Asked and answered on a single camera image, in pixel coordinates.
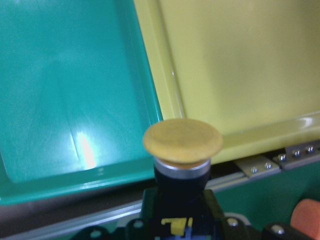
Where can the yellow plastic tray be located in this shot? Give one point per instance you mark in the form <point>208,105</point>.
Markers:
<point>250,68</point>

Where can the green conveyor belt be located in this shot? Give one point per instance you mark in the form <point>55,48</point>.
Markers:
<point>109,195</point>

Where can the plain orange cylinder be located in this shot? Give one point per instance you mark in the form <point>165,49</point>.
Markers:
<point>306,218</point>

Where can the green plastic tray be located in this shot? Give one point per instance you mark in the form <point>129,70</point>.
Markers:
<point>76,97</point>

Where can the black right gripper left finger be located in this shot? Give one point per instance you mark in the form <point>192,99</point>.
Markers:
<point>147,226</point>

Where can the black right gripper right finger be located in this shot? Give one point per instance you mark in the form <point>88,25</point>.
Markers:
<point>210,222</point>

